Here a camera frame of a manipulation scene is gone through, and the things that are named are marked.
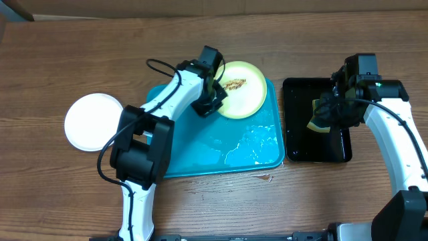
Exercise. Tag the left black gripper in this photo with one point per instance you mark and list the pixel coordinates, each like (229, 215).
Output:
(205, 112)

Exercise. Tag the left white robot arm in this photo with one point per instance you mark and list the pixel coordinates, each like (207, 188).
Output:
(142, 145)

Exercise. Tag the yellow green sponge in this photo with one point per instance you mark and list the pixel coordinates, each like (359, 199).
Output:
(315, 124)

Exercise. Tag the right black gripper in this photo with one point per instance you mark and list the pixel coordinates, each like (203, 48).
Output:
(324, 114)

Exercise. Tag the yellow-green plate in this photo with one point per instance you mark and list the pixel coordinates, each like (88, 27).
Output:
(246, 89)

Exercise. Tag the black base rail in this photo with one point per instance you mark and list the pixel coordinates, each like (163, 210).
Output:
(296, 236)

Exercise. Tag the white plate with sauce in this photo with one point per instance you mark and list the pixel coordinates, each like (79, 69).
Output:
(92, 121)

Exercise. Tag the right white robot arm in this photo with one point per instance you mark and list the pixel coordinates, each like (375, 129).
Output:
(383, 106)

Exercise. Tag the black plastic tray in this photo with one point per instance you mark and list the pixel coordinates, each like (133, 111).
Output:
(303, 143)

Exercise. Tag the teal plastic tray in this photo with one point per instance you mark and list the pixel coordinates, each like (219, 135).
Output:
(216, 144)

